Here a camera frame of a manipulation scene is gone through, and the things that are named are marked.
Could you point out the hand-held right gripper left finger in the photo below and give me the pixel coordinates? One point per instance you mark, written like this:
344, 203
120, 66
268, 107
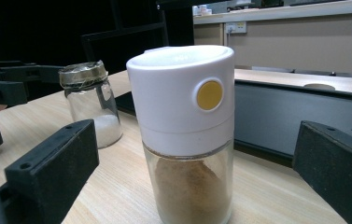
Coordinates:
52, 174

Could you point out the white wall socket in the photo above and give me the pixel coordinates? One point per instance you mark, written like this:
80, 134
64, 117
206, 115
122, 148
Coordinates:
236, 27

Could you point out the small white containers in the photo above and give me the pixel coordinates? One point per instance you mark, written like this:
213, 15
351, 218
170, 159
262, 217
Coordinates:
202, 10

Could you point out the glass jar of white powder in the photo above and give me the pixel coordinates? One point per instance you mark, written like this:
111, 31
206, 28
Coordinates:
102, 130

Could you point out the white-lidded jar of brown powder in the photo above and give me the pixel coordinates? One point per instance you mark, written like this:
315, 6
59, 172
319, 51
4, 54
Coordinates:
170, 102

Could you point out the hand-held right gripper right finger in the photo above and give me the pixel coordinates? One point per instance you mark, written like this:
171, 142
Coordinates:
338, 174

